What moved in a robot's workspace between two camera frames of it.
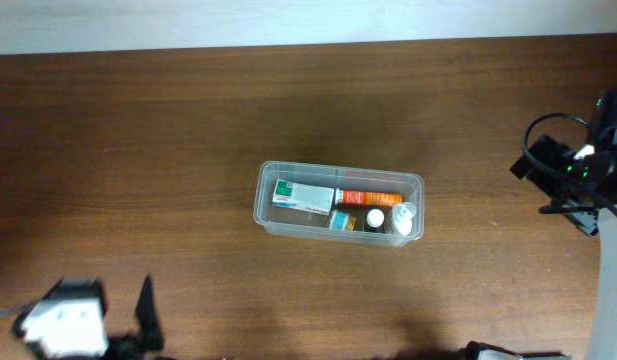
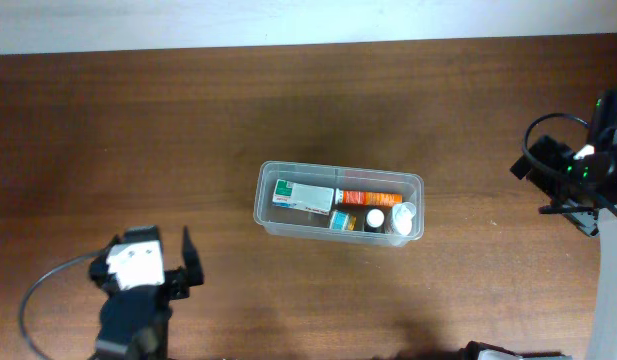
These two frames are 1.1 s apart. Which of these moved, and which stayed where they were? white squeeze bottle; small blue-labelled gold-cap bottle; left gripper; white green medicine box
Moved: left gripper
Stayed: white squeeze bottle; small blue-labelled gold-cap bottle; white green medicine box
